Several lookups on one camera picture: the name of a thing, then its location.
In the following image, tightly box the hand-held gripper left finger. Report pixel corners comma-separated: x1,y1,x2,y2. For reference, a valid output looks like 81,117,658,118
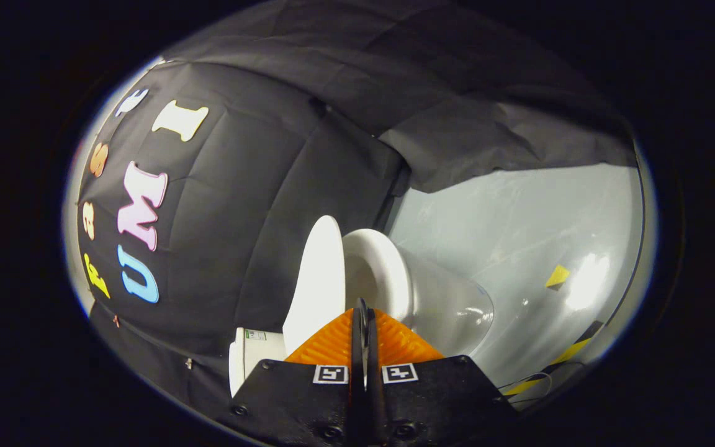
218,298,368,447

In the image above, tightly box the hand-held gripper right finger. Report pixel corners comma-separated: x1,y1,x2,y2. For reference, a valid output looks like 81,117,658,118
367,307,519,447

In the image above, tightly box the white toilet seat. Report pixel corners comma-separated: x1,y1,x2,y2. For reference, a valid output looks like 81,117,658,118
341,228,413,323

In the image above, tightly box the black yellow striped tape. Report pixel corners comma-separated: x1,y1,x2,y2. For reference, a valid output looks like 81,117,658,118
503,320,606,398

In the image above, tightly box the yellow floor tape piece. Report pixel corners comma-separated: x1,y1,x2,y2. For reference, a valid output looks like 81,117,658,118
545,264,571,290

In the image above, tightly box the black backdrop cloth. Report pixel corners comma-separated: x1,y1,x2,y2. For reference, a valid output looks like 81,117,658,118
77,0,639,423

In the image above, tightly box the thin floor cable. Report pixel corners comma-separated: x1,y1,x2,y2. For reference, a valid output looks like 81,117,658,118
498,371,554,407

